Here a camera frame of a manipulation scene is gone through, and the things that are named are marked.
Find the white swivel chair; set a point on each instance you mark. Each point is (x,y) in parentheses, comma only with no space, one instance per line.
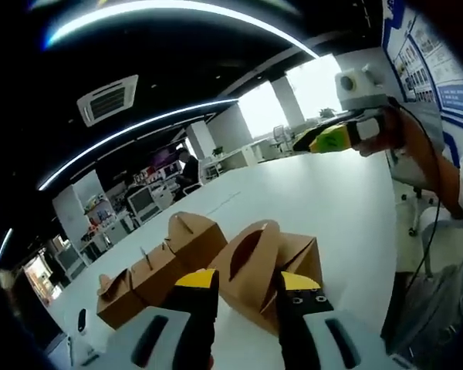
(447,231)

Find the black computer mouse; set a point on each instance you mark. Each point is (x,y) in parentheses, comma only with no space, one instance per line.
(82,320)

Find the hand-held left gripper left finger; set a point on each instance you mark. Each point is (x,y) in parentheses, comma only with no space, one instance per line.
(193,327)

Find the person's right hand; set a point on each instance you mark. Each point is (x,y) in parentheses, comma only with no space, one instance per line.
(378,148)

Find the purple wall screen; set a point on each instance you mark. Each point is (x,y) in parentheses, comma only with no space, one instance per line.
(163,158)

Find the white mesh office chair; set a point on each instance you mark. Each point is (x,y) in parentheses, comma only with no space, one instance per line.
(142,202)
(69,258)

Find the long curved ceiling light strip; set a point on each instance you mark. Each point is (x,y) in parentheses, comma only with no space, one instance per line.
(177,4)

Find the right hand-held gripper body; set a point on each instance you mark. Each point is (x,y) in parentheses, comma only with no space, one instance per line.
(360,92)

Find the shelf with colourful goods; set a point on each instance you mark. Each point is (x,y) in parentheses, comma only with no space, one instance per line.
(98,214)

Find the ceiling air conditioner unit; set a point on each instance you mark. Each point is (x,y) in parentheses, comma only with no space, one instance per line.
(108,102)

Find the brown paper box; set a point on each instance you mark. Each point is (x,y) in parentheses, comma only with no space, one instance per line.
(158,277)
(202,243)
(119,308)
(251,277)

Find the small potted plant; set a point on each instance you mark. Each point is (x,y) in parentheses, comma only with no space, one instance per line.
(218,151)
(326,113)

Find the wall poster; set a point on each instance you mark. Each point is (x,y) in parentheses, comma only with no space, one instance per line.
(420,58)

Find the white office desks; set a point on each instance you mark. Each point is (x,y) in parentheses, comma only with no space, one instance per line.
(235,158)

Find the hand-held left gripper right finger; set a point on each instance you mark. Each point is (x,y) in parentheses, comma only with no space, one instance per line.
(301,331)

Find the short ceiling light strip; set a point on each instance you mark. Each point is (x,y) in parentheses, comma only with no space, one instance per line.
(5,243)

